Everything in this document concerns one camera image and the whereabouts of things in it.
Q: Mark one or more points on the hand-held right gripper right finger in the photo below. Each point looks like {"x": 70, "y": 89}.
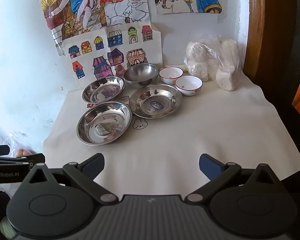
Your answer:
{"x": 211, "y": 166}

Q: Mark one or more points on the rolled white paper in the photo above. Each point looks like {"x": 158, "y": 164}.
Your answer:
{"x": 183, "y": 67}

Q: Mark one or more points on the stainless steel plate with sticker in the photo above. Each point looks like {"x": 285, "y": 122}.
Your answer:
{"x": 155, "y": 101}

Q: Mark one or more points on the white red-rimmed bowl grey speck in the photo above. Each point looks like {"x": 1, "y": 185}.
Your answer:
{"x": 188, "y": 83}

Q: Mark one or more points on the white red-rimmed bowl red speck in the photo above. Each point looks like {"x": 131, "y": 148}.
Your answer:
{"x": 170, "y": 73}

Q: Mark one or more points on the coloured figure with fan drawing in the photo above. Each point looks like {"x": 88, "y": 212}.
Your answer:
{"x": 90, "y": 5}

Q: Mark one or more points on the stainless steel bowl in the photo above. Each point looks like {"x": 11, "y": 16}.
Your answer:
{"x": 141, "y": 73}

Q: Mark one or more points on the plastic bag of white blocks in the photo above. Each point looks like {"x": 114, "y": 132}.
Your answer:
{"x": 227, "y": 70}

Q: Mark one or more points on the coloured houses drawing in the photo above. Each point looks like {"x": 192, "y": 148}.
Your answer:
{"x": 115, "y": 52}

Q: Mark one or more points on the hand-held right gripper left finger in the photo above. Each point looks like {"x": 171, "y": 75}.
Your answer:
{"x": 93, "y": 166}

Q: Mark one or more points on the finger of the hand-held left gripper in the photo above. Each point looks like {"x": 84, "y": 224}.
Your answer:
{"x": 32, "y": 158}

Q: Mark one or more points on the plastic bag with fruit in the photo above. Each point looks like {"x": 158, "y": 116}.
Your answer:
{"x": 22, "y": 150}

